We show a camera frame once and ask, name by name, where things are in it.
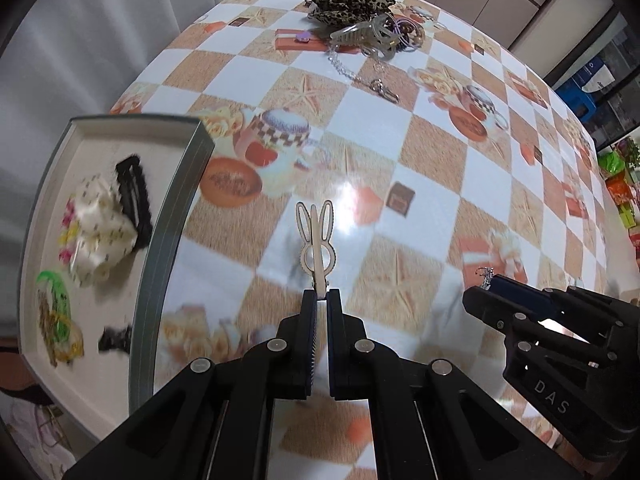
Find blue plastic stool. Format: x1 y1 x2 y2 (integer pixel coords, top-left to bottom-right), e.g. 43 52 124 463
555 82 598 121

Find silver chain with clasp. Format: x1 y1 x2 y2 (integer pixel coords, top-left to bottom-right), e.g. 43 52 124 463
325 47 401 105

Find purple coil hair ties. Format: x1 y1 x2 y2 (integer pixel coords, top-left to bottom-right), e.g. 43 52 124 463
385 12 426 53

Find small black hair claw clip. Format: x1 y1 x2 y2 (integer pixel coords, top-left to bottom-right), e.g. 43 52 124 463
97 324 135 356

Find cream dotted satin scrunchie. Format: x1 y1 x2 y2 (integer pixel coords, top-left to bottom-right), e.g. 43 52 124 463
67 172 138 288

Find green hair tie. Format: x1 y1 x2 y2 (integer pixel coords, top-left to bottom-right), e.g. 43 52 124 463
36 270 73 341

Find checkered printed tablecloth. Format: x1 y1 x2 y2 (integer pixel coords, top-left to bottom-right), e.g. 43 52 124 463
107 0 640 480

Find row of colourful gift boxes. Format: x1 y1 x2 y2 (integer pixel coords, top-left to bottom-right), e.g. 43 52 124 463
597 137 640 261

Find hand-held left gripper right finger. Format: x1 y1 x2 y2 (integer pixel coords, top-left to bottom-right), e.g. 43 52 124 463
325 287 583 480

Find beige bunny hair clip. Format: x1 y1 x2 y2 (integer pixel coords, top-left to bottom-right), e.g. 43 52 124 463
295 200 337 293

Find dark shelving unit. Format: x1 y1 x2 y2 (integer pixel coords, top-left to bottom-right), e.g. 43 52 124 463
545 10 640 151

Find clear hair claw clip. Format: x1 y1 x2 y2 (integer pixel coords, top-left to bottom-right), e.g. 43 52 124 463
329 14 401 61

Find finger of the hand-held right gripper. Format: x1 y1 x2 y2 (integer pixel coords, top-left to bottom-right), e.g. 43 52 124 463
462 287 616 367
489 276 640 346

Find grey tray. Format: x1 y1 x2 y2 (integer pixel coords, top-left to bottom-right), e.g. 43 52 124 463
17 115 216 443

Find floral patterned clothing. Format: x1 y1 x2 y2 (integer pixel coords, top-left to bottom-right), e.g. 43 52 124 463
0 385 76 480

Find leopard print scrunchie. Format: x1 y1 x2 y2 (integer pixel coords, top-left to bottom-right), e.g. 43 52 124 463
305 0 396 28

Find black snap hair clip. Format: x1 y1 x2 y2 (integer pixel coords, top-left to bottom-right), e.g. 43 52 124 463
114 154 153 251

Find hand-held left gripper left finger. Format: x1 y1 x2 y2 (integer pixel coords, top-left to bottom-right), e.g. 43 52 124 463
62 287 318 480

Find pink yellow flower hair tie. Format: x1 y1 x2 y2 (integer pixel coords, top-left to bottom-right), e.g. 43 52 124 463
57 199 83 263

